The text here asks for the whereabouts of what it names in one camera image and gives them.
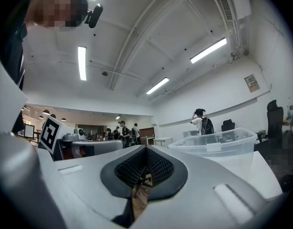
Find white framed board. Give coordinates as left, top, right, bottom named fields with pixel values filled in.
left=24, top=124, right=35, bottom=138

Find black office chair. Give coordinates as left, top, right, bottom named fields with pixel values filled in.
left=221, top=119, right=236, bottom=132
left=266, top=99, right=284, bottom=150

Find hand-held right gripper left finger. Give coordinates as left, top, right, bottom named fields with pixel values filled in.
left=38, top=145, right=147, bottom=229

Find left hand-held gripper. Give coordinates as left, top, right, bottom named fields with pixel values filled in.
left=38, top=114, right=124, bottom=162

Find white table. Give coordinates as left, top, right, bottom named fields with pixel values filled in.
left=250, top=151, right=283, bottom=199
left=152, top=136, right=173, bottom=148

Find ceiling air vent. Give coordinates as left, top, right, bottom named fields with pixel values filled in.
left=212, top=0, right=234, bottom=21

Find person's face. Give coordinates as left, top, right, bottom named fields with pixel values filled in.
left=24, top=0, right=90, bottom=28

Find person's black t-shirt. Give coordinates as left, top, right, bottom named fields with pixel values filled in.
left=0, top=0, right=28, bottom=135

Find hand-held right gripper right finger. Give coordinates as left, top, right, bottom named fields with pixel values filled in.
left=129, top=145, right=268, bottom=229

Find gray ceiling conduit junction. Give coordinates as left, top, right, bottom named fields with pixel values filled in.
left=230, top=48, right=249, bottom=63

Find clear plastic storage bin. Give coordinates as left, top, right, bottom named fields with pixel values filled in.
left=169, top=127, right=258, bottom=178

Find wall electrical panel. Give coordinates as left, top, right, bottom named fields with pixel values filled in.
left=244, top=74, right=261, bottom=94

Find brown wooden cabinet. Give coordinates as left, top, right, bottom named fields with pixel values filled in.
left=139, top=127, right=155, bottom=138

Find black head-worn camera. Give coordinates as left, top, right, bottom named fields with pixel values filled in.
left=84, top=3, right=104, bottom=29

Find black white-trimmed backpack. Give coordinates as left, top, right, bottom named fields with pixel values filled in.
left=200, top=117, right=215, bottom=135

